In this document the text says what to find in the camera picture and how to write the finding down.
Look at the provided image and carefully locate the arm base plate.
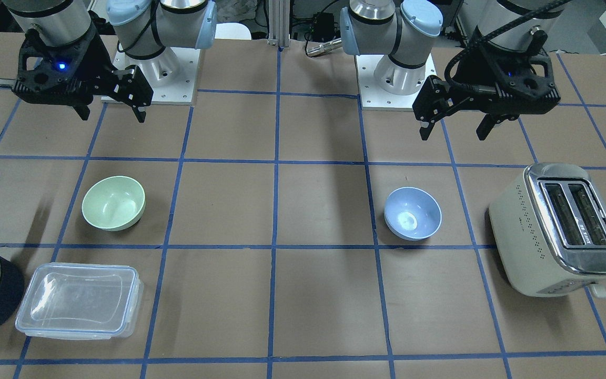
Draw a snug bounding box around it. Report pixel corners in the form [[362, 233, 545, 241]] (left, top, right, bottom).
[[355, 54, 436, 111], [113, 47, 201, 106]]

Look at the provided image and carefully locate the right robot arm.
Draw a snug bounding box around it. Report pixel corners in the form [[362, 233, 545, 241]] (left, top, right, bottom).
[[0, 1, 217, 123]]

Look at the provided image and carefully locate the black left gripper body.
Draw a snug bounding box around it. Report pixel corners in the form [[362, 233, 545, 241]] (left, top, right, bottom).
[[412, 41, 561, 123]]

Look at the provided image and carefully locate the green bowl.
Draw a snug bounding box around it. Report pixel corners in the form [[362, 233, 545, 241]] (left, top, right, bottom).
[[81, 176, 146, 231]]

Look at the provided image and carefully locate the blue bowl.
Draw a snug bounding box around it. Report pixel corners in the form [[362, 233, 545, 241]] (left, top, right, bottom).
[[384, 187, 443, 241]]

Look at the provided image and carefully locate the clear plastic food container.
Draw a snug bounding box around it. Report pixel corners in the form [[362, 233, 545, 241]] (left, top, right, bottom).
[[15, 262, 144, 341]]

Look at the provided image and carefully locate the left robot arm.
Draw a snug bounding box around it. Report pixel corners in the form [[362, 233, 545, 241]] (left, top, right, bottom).
[[340, 1, 566, 140]]

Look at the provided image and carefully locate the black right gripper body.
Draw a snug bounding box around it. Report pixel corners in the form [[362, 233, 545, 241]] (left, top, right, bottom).
[[12, 25, 154, 110]]

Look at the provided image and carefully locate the silver cylindrical connector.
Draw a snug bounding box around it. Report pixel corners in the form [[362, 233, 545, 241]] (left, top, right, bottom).
[[305, 38, 343, 58]]

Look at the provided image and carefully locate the cream chrome toaster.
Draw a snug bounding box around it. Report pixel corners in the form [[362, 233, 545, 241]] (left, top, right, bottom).
[[488, 163, 606, 299]]

